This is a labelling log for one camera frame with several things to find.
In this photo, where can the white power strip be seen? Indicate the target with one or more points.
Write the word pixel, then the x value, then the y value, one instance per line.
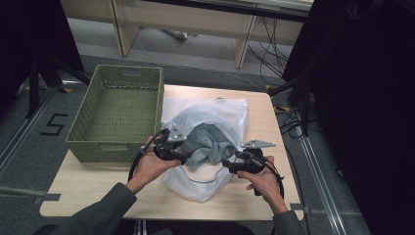
pixel 177 34

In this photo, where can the black tripod stand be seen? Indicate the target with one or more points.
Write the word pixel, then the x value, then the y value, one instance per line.
pixel 34 84
pixel 305 98

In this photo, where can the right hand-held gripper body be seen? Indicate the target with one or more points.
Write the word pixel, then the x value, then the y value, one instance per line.
pixel 253 160

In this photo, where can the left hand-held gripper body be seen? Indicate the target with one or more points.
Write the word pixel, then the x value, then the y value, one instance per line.
pixel 168 143

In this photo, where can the grey-blue cloth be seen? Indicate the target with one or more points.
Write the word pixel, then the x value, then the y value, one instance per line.
pixel 208 145

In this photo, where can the light wooden desk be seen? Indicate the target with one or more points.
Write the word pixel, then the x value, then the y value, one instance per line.
pixel 182 23

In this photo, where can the black curtain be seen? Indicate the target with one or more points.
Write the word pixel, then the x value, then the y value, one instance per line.
pixel 29 29
pixel 368 98

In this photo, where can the green woven basket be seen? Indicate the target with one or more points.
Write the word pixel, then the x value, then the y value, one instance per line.
pixel 124 107

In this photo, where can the white mesh laundry bag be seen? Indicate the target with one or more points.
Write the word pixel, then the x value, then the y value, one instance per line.
pixel 228 112

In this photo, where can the person's right hand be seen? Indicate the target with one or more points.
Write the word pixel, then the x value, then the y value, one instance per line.
pixel 269 186

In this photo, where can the person's left hand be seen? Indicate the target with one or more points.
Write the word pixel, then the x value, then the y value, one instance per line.
pixel 148 169

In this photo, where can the aluminium floor rail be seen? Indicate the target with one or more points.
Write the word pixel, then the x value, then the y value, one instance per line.
pixel 23 130
pixel 321 182

